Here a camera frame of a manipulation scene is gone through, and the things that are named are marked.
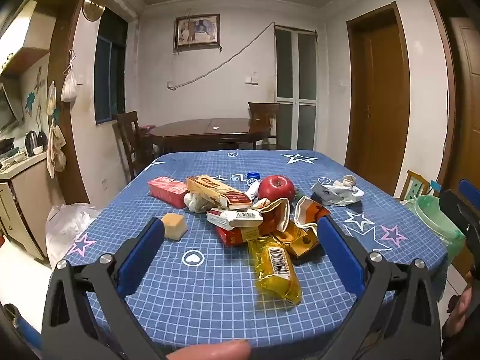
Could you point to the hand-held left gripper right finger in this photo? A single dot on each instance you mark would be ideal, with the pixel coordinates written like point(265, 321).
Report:
point(341, 257)

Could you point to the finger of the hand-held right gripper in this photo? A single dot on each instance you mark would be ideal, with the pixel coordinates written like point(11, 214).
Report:
point(455, 210)
point(469, 190)

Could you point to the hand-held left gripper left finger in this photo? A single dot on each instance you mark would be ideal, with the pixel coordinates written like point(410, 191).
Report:
point(142, 258)

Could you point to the trash bin with green bag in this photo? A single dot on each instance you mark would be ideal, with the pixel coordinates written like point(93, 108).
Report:
point(437, 221)

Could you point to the tan sponge block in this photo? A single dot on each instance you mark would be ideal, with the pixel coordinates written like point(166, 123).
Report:
point(174, 225)

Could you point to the orange white carton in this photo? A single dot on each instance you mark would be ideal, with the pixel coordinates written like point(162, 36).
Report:
point(309, 212)
point(276, 215)

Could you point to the white medicine box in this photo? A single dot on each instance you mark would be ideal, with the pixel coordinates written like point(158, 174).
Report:
point(234, 217)

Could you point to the person's right forearm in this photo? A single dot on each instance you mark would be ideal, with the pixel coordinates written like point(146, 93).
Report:
point(461, 330)

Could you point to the person's left hand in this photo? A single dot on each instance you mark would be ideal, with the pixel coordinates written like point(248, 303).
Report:
point(210, 350)

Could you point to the blue tape strips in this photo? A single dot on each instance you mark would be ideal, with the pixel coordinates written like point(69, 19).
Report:
point(435, 185)

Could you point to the small wooden chair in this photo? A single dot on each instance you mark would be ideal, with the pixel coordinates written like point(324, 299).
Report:
point(416, 187)

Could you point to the brown yellow wrapper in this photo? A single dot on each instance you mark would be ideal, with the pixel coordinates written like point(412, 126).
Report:
point(296, 243)

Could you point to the white blue crumpled bag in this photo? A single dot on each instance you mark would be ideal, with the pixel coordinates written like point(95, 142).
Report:
point(335, 193)

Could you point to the yellow plastic packet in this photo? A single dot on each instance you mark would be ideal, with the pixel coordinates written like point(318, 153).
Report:
point(277, 270)

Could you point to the red drink carton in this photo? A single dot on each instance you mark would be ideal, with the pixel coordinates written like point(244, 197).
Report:
point(167, 191)

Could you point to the white crumpled paper towel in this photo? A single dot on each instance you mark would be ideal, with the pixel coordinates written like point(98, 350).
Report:
point(197, 202)

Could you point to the white plastic floor bag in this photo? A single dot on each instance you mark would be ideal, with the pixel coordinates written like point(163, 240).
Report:
point(71, 221)

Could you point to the brown panelled wooden door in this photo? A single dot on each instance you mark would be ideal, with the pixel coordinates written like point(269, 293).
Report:
point(467, 101)

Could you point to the red flat box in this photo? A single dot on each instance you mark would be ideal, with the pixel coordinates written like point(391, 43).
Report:
point(232, 237)

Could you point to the red apple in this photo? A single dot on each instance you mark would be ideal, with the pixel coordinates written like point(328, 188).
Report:
point(276, 189)

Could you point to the yellow brown paper box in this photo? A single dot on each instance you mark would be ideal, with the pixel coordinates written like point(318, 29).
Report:
point(217, 191)

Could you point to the white gauze roll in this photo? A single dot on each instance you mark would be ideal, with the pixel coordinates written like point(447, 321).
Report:
point(253, 188)

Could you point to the plastic bottle cap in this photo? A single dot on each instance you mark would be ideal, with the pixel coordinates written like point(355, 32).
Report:
point(254, 175)

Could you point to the dark wooden chair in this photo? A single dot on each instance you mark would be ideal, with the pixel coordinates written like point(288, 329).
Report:
point(127, 138)
point(262, 118)

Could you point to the hanging beige cloth bag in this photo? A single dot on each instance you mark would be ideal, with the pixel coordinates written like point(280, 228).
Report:
point(56, 146)

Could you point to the dark wooden dining table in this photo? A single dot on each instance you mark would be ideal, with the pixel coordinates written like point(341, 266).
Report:
point(210, 129)

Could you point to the dark electric kettle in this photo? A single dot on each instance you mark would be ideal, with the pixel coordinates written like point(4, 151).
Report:
point(31, 142)

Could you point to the glass double door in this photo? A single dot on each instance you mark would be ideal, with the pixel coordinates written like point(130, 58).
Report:
point(296, 82)

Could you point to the dark window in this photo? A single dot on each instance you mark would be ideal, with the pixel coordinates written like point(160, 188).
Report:
point(108, 75)

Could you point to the hanging white plastic bag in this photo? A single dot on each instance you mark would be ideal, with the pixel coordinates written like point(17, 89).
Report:
point(69, 86)

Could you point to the framed wall picture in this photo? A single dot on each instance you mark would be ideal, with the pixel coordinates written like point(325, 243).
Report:
point(197, 31)

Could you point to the wooden wall cabinet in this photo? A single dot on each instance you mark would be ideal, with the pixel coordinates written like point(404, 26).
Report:
point(33, 33)

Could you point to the round gold wall clock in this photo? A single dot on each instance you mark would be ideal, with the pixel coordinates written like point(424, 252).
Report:
point(94, 4)

